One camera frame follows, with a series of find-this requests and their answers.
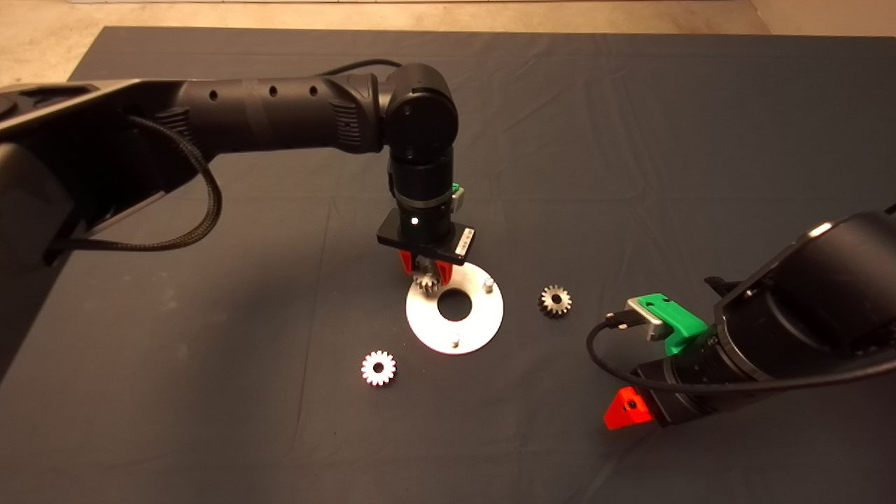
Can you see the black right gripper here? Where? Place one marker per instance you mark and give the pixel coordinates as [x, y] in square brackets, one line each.
[686, 388]

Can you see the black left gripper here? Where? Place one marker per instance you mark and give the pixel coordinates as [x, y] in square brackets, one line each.
[427, 234]

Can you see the small steel planetary gear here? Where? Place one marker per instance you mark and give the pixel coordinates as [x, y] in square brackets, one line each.
[371, 374]
[424, 283]
[549, 297]

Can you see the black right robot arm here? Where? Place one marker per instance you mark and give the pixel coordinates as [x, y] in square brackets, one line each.
[819, 294]

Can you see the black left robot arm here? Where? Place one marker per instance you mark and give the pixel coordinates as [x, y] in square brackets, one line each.
[266, 115]

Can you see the white round peg plate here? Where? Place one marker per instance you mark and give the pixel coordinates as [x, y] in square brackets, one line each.
[476, 322]

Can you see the dark grey table cloth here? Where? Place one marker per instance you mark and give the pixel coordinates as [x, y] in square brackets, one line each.
[595, 140]

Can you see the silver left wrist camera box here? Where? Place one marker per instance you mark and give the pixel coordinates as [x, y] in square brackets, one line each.
[458, 201]

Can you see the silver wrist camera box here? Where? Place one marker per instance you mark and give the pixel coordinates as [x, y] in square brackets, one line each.
[458, 201]
[644, 315]

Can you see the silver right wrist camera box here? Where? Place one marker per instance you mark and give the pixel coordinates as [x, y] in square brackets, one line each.
[644, 315]

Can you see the green right camera mount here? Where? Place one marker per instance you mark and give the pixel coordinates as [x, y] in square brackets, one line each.
[675, 318]

